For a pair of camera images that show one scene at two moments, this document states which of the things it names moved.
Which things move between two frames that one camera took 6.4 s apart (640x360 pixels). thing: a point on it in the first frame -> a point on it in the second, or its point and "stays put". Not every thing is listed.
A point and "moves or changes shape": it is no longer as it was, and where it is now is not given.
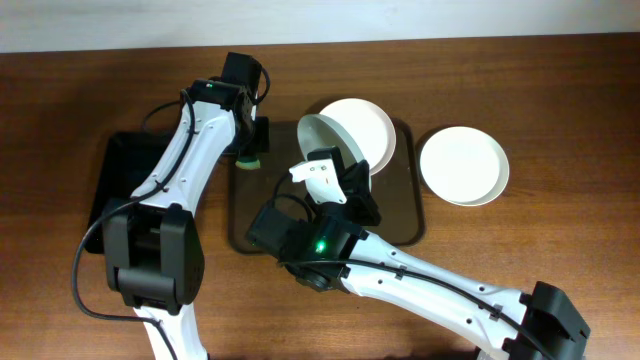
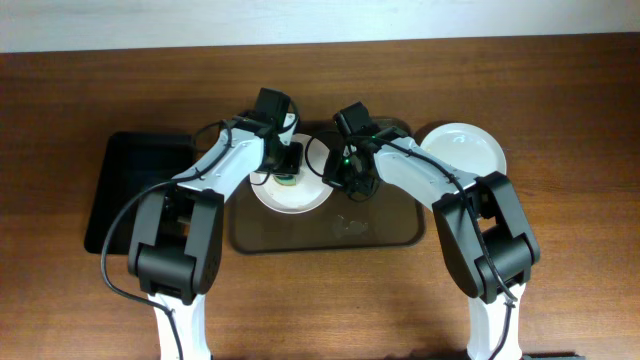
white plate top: (368, 127) -> (309, 192)
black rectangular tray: (127, 158) stays put
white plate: (465, 165) stays put
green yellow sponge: (248, 163) moves or changes shape
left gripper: (248, 147) -> (289, 163)
